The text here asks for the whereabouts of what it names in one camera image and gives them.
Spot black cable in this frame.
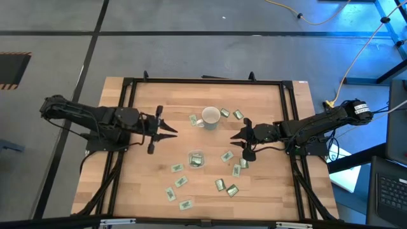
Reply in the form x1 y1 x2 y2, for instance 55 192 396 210
326 128 341 163

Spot black hazard-striped floor plate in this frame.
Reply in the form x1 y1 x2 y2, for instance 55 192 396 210
0 52 32 90

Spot black metal bar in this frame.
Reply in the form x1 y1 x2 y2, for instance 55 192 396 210
326 142 387 174

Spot clear plastic container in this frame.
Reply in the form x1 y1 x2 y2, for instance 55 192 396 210
187 149 206 169

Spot yellow cable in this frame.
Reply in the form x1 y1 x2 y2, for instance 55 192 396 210
324 0 407 108
265 0 352 26

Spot silver aluminium bracket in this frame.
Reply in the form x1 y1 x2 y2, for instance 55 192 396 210
100 218 137 226
275 221 314 229

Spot black metal table frame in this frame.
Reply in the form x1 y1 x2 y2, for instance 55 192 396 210
0 70 407 229

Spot metal rack frame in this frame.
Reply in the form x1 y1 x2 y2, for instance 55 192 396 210
343 0 407 86

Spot black laptop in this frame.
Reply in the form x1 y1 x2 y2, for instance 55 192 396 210
365 155 407 228

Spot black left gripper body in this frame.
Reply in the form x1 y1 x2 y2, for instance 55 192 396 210
135 106 163 155

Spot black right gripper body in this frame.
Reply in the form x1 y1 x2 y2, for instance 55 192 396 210
242 118 281 162

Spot grey metal foot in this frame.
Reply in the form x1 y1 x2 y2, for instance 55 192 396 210
0 138 25 154

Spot teal mug with white handle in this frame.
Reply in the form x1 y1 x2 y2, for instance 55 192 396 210
196 106 221 131

